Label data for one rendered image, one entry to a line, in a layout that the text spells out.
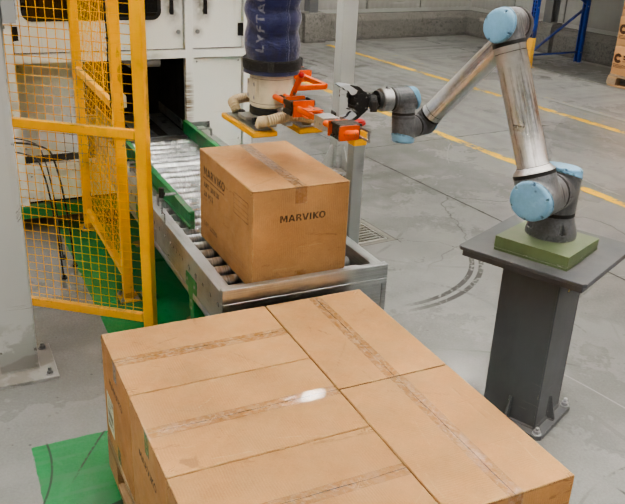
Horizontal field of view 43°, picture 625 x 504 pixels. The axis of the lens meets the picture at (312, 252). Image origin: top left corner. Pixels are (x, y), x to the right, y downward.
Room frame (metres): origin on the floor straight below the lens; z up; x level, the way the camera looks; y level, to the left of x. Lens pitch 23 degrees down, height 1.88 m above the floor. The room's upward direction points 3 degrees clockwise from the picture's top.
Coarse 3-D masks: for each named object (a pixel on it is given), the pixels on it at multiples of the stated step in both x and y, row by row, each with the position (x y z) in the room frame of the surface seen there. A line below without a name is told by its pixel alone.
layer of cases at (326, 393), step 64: (192, 320) 2.45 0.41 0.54; (256, 320) 2.47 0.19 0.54; (320, 320) 2.49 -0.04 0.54; (384, 320) 2.51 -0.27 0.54; (128, 384) 2.03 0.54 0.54; (192, 384) 2.04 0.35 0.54; (256, 384) 2.06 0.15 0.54; (320, 384) 2.08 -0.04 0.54; (384, 384) 2.09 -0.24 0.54; (448, 384) 2.11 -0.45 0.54; (128, 448) 2.01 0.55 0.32; (192, 448) 1.73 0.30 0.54; (256, 448) 1.75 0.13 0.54; (320, 448) 1.76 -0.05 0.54; (384, 448) 1.77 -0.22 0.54; (448, 448) 1.79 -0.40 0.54; (512, 448) 1.80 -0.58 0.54
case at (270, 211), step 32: (224, 160) 3.06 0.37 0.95; (256, 160) 3.08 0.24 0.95; (288, 160) 3.10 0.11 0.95; (224, 192) 2.95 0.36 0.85; (256, 192) 2.70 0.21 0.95; (288, 192) 2.75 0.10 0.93; (320, 192) 2.81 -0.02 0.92; (224, 224) 2.95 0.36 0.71; (256, 224) 2.70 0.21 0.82; (288, 224) 2.76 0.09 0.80; (320, 224) 2.82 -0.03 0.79; (224, 256) 2.95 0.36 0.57; (256, 256) 2.70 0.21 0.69; (288, 256) 2.76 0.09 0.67; (320, 256) 2.82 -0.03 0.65
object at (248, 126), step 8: (224, 112) 3.15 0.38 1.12; (232, 120) 3.04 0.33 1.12; (240, 120) 3.01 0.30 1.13; (248, 120) 3.02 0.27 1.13; (240, 128) 2.96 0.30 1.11; (248, 128) 2.92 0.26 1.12; (256, 128) 2.90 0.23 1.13; (256, 136) 2.85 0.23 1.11; (264, 136) 2.87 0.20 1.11; (272, 136) 2.89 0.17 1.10
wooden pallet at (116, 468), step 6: (108, 438) 2.31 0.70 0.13; (108, 444) 2.32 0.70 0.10; (114, 450) 2.22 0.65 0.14; (114, 456) 2.22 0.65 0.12; (114, 462) 2.23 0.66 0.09; (114, 468) 2.24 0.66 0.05; (120, 468) 2.14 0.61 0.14; (114, 474) 2.25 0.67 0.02; (120, 474) 2.20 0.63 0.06; (120, 480) 2.20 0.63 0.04; (126, 480) 2.07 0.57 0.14; (120, 486) 2.18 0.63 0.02; (126, 486) 2.06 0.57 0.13; (120, 492) 2.17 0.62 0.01; (126, 492) 2.16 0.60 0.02; (126, 498) 2.13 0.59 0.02; (132, 498) 1.99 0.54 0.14
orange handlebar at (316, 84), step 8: (312, 80) 3.31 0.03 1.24; (304, 88) 3.17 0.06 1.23; (312, 88) 3.18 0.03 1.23; (320, 88) 3.20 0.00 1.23; (272, 96) 2.98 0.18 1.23; (280, 96) 2.94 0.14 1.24; (304, 112) 2.73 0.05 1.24; (312, 112) 2.77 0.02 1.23; (320, 112) 2.72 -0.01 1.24; (352, 136) 2.48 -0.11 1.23
